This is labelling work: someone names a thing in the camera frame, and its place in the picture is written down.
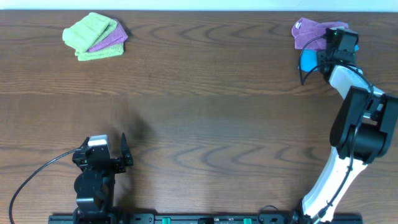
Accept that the green folded cloth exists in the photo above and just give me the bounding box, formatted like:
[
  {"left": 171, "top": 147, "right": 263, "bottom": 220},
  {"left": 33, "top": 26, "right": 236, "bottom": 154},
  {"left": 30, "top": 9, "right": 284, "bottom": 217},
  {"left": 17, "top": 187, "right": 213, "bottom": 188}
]
[
  {"left": 75, "top": 43, "right": 124, "bottom": 61},
  {"left": 62, "top": 12, "right": 118, "bottom": 53}
]

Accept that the purple microfiber cloth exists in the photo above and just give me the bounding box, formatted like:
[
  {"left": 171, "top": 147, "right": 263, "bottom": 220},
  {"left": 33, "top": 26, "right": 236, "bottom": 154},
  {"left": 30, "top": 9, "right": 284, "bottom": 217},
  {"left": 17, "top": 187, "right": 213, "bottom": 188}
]
[{"left": 291, "top": 17, "right": 349, "bottom": 50}]

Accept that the green folded cloth bottom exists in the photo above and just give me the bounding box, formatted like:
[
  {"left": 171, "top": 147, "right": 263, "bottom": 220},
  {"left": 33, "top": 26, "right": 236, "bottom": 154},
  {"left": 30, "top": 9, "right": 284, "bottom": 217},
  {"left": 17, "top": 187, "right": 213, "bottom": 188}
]
[{"left": 75, "top": 43, "right": 124, "bottom": 61}]

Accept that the blue cloth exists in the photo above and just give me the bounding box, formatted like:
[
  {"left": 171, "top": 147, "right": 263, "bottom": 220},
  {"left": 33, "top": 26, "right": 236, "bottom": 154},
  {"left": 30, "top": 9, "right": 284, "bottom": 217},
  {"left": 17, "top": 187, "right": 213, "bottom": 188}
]
[{"left": 297, "top": 21, "right": 359, "bottom": 73}]

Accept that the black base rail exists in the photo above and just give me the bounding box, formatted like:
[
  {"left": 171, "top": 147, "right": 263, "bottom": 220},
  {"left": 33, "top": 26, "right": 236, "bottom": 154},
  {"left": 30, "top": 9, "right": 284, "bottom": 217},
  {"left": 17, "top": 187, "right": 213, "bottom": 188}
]
[{"left": 48, "top": 213, "right": 364, "bottom": 224}]

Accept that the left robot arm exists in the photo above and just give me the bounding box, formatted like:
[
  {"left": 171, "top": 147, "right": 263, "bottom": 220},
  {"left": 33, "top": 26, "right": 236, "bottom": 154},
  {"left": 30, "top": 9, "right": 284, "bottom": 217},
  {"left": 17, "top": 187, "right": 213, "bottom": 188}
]
[{"left": 72, "top": 134, "right": 134, "bottom": 224}]

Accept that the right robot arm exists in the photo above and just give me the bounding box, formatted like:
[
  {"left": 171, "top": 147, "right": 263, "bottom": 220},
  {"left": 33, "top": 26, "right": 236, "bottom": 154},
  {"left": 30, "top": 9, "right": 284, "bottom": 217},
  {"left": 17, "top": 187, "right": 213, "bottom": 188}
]
[{"left": 287, "top": 27, "right": 397, "bottom": 223}]

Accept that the green folded cloth top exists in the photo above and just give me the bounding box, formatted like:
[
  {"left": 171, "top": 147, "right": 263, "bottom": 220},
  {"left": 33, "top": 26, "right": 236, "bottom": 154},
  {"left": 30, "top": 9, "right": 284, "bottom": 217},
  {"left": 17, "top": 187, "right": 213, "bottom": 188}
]
[{"left": 62, "top": 12, "right": 118, "bottom": 53}]

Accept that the purple folded cloth in stack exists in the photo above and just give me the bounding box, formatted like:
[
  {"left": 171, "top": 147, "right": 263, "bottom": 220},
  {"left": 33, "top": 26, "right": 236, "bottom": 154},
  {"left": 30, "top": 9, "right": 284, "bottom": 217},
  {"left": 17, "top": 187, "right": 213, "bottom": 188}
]
[{"left": 88, "top": 19, "right": 127, "bottom": 52}]

